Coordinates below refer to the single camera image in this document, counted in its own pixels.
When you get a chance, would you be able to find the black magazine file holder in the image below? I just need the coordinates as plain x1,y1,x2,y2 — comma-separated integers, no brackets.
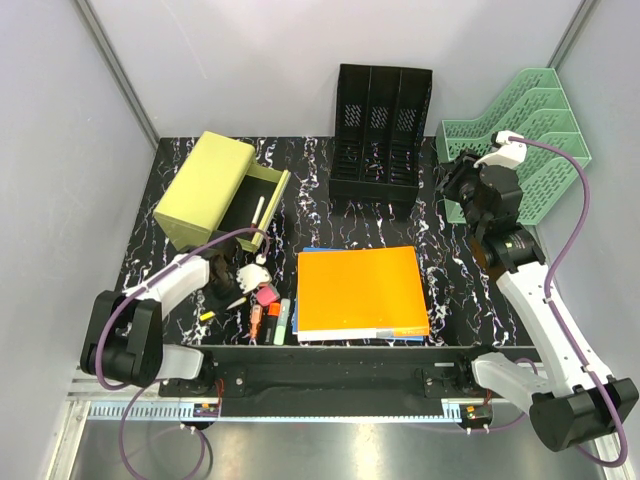
329,64,433,209

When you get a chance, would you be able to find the yellow-green drawer cabinet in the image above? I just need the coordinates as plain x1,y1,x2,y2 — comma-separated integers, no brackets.
153,131,291,251

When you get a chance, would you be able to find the pale green highlighter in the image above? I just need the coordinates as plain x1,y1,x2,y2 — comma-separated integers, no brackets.
273,298,291,346

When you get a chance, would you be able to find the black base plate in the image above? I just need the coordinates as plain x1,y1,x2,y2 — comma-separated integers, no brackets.
95,344,513,399

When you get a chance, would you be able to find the red-capped white marker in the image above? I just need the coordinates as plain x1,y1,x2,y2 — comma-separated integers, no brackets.
251,196,266,228

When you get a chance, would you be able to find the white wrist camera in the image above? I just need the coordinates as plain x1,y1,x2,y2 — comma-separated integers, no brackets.
236,254,272,294
474,130,527,170

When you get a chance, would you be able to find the aluminium frame rail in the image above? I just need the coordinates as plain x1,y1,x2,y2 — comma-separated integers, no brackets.
44,362,636,480

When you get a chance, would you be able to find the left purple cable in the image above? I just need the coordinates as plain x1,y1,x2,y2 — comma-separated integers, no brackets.
94,227,272,477

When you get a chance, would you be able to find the pink eraser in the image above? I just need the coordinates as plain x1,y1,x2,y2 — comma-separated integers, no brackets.
256,284,280,307

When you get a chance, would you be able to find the purple cable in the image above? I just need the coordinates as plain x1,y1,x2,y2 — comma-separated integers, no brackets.
94,227,272,477
414,131,631,469

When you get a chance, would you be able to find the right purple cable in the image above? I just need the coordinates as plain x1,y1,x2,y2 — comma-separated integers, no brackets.
414,131,631,469

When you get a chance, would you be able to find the orange black highlighter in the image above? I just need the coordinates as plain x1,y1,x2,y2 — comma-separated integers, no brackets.
260,302,281,345

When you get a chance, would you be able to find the yellow-capped white marker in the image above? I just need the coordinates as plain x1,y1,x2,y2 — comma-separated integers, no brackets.
199,311,215,322

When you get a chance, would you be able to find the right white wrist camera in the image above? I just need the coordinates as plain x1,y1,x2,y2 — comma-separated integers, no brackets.
474,130,527,170

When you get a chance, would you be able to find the orange folder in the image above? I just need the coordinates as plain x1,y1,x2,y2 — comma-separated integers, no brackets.
296,245,431,343

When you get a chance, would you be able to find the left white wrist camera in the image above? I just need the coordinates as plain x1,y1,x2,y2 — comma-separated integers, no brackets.
236,254,272,294

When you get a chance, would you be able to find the orange correction tape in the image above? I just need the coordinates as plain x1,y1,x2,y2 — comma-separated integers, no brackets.
250,304,263,340

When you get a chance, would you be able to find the black marble desk mat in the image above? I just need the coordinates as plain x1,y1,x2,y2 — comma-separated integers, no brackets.
114,137,533,347

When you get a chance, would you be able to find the green clear highlighter pen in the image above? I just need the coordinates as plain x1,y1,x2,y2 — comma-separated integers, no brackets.
226,297,247,311

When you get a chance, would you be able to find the green mesh file organizer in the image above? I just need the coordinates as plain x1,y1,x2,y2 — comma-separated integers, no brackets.
435,68,592,226

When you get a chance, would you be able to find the blue folder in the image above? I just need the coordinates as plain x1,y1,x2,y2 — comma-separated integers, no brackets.
291,246,427,343

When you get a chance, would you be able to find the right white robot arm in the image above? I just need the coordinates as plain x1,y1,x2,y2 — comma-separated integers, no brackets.
437,150,639,451

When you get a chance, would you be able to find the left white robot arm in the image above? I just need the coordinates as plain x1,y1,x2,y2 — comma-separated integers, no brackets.
79,240,244,396

